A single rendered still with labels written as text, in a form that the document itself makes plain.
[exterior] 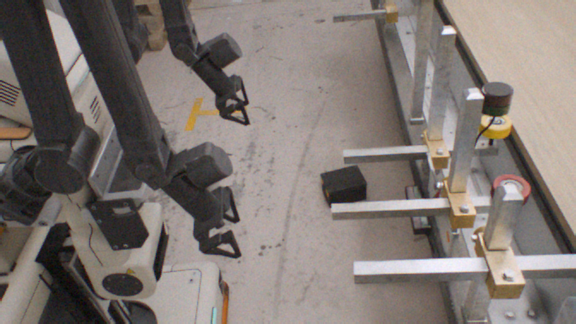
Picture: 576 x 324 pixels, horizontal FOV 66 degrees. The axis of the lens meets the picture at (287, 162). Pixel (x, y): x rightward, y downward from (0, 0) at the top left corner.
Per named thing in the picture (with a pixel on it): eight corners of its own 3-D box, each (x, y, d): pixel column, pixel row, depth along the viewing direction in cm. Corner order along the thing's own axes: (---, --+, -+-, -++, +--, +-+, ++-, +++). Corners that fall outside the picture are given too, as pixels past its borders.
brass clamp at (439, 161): (428, 170, 127) (429, 157, 124) (419, 141, 137) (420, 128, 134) (450, 169, 126) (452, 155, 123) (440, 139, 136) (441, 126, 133)
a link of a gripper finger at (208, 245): (252, 231, 89) (224, 203, 84) (254, 258, 84) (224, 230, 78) (225, 245, 91) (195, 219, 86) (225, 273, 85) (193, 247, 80)
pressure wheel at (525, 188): (489, 231, 107) (499, 197, 99) (480, 207, 113) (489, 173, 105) (525, 229, 106) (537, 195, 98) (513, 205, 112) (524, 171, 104)
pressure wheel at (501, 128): (495, 165, 123) (504, 131, 116) (468, 153, 128) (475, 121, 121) (508, 149, 127) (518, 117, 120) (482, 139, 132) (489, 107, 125)
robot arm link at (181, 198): (158, 168, 81) (151, 189, 77) (187, 152, 79) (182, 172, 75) (183, 191, 85) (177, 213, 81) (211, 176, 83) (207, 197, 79)
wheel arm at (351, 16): (333, 25, 207) (333, 15, 205) (333, 21, 210) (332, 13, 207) (429, 15, 203) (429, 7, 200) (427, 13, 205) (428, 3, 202)
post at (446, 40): (424, 177, 138) (441, 31, 107) (423, 169, 141) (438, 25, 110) (436, 176, 138) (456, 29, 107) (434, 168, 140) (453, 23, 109)
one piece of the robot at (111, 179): (95, 255, 104) (52, 190, 90) (123, 176, 125) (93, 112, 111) (162, 248, 103) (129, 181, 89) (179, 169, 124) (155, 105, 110)
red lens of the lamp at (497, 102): (484, 107, 90) (487, 99, 88) (477, 92, 94) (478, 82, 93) (516, 105, 89) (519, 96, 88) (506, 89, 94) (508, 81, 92)
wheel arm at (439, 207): (333, 223, 111) (332, 212, 108) (332, 213, 114) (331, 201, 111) (515, 215, 106) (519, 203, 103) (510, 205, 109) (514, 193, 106)
